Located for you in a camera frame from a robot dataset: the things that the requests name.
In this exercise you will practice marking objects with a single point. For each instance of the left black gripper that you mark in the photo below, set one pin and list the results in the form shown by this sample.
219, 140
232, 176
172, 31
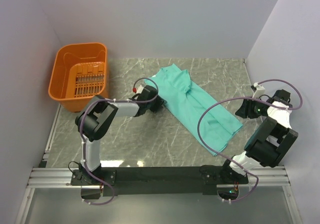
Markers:
159, 102

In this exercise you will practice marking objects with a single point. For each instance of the aluminium frame rail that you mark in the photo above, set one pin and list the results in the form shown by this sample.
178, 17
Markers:
152, 140

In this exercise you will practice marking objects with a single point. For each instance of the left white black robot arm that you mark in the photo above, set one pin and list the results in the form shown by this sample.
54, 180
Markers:
95, 119

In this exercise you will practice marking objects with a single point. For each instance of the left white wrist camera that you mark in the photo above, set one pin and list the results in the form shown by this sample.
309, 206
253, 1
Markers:
138, 89

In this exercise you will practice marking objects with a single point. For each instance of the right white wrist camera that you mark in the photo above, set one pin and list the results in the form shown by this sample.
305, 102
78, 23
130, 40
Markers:
258, 90

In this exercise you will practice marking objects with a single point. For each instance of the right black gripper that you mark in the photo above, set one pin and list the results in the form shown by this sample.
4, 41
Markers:
245, 109

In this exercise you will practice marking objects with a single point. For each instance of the orange plastic basket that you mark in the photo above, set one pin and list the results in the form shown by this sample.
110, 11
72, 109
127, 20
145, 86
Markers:
80, 71

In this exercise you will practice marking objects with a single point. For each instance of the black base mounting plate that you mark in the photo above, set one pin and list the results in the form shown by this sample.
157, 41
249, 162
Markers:
158, 180

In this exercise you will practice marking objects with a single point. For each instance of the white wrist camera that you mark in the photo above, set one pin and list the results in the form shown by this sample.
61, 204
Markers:
138, 89
258, 90

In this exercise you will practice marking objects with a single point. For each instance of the teal t shirt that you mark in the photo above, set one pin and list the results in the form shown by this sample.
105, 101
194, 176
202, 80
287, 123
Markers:
187, 102

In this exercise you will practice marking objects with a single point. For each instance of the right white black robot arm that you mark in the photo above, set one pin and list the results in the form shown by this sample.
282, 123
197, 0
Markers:
271, 140

